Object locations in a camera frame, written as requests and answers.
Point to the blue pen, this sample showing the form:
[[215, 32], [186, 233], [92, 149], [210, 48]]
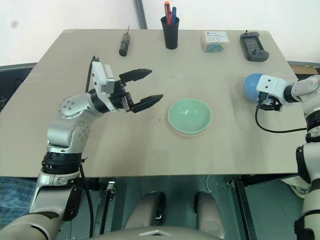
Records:
[[174, 12]]

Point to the blue checkered cloth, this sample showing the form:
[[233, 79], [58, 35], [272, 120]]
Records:
[[15, 195]]

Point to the black pen cup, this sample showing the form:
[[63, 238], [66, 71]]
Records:
[[171, 35]]

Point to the grey robot thigh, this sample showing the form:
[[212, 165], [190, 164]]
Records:
[[207, 212], [147, 210]]

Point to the grey right robot thigh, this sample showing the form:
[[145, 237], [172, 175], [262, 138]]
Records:
[[207, 212]]

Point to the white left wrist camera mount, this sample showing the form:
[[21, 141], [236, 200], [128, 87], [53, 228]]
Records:
[[100, 77]]

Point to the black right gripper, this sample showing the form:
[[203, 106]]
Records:
[[272, 105]]

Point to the black screwdriver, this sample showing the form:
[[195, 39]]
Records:
[[124, 45]]

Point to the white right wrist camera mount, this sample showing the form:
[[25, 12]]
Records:
[[268, 83]]

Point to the red pen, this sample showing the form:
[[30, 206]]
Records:
[[170, 17]]

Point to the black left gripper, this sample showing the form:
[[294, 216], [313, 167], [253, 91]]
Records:
[[120, 98]]

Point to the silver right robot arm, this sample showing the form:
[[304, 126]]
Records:
[[310, 87]]

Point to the grey window frame post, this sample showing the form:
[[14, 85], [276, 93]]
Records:
[[141, 12]]

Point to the blue bowl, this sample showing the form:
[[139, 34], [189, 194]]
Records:
[[251, 87]]

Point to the grey left robot thigh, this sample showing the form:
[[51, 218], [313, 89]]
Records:
[[147, 210]]

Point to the grey robot torso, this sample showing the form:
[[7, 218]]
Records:
[[155, 235]]

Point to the green bowl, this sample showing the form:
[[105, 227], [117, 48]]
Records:
[[190, 117]]

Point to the pink bowl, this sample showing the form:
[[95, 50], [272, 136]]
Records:
[[183, 135]]

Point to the black handheld remote controller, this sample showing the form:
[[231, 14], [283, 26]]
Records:
[[253, 47]]

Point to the black table leg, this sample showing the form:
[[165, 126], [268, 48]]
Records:
[[243, 207], [107, 205]]

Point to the crumpled white paper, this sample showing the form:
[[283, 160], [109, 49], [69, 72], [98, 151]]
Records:
[[296, 187]]

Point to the brown cardboard box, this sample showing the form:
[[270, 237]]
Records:
[[303, 70]]

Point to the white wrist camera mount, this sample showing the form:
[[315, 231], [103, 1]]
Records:
[[100, 77], [268, 83]]

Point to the black case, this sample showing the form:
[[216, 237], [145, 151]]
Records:
[[12, 82]]

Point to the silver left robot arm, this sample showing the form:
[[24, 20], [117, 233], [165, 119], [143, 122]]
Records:
[[67, 130]]

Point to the clear plastic card box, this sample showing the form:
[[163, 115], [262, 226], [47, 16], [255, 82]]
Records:
[[215, 42]]

